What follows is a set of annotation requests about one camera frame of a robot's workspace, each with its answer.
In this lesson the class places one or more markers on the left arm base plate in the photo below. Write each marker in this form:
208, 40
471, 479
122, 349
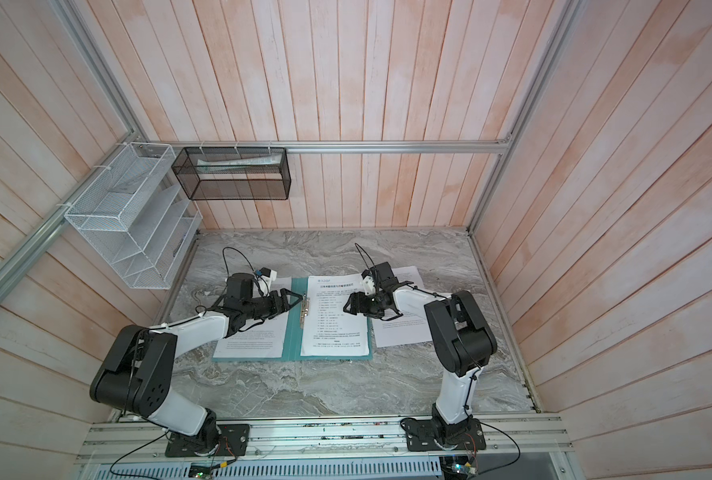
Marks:
223, 440

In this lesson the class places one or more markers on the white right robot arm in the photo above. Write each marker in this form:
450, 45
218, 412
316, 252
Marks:
463, 342

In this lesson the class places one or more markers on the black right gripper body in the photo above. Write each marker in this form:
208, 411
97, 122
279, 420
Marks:
376, 308

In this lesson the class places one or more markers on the black mesh basket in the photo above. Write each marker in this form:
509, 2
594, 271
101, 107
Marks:
207, 187

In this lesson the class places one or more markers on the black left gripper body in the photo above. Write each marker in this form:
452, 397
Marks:
257, 307

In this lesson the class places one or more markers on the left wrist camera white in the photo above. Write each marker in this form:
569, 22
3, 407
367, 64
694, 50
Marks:
266, 276

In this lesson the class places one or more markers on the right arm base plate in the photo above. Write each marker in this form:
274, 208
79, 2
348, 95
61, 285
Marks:
434, 434

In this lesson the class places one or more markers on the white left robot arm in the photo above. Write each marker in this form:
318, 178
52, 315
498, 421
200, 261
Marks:
137, 372

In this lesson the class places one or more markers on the printed paper sheet dense text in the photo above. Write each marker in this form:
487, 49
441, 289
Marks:
264, 342

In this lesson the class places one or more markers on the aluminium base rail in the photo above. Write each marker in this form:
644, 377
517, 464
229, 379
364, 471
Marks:
335, 437

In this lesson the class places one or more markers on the printed paper sheet with title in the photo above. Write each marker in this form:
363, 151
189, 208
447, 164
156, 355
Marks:
329, 331

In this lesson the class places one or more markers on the left aluminium frame bar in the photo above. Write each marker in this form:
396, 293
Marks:
16, 266

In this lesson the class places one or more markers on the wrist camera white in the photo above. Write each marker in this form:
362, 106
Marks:
266, 276
368, 284

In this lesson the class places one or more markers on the horizontal aluminium frame bar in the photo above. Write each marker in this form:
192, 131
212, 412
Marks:
363, 147

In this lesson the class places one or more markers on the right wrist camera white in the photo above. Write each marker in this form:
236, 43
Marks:
368, 284

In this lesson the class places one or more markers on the white wire mesh shelf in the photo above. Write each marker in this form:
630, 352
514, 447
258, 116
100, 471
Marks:
142, 227

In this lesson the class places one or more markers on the green file folder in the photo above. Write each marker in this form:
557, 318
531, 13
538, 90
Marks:
292, 351

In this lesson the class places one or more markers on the metal folder clip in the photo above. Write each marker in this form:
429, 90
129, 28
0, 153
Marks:
305, 305

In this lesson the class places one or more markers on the paper inside black basket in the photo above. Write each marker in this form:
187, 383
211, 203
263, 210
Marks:
240, 165

